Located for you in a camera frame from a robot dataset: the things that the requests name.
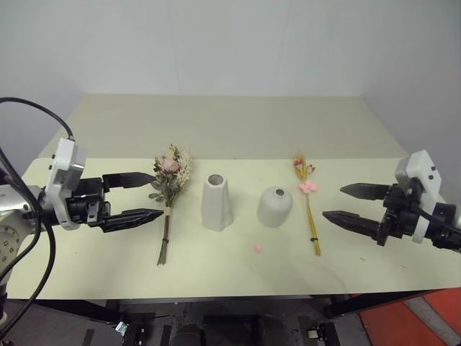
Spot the short round white vase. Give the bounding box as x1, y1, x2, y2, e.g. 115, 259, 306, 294
256, 185, 294, 229

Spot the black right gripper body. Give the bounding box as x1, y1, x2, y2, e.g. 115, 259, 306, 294
375, 183, 425, 248

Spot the dried pink rose bouquet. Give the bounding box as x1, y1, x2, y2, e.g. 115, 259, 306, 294
148, 143, 192, 267

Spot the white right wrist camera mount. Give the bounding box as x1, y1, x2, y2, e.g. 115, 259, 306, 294
394, 149, 448, 247

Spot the black table frame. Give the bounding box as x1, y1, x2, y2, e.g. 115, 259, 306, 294
31, 287, 439, 327

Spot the tall white faceted vase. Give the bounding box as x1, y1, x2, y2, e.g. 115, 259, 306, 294
200, 172, 236, 232

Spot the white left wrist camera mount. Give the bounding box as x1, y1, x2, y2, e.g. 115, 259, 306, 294
45, 137, 89, 231

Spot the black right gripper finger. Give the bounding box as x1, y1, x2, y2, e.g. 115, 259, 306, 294
339, 182, 393, 202
321, 210, 382, 239

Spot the yellow stemmed pink flower bunch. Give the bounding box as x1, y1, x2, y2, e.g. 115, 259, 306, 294
292, 152, 323, 257

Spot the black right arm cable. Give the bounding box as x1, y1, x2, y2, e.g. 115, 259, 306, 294
410, 200, 461, 232

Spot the dark rounded shape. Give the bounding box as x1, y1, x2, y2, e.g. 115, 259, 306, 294
171, 322, 207, 346

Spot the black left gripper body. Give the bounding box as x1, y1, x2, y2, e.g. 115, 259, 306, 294
66, 176, 112, 229

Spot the red floor mat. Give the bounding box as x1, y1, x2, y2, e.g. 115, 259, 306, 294
357, 286, 461, 346

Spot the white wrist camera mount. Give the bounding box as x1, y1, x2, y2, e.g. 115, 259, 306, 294
45, 137, 89, 231
394, 149, 448, 247

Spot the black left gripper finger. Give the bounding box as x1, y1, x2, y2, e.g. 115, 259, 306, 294
102, 172, 157, 191
102, 208, 165, 234

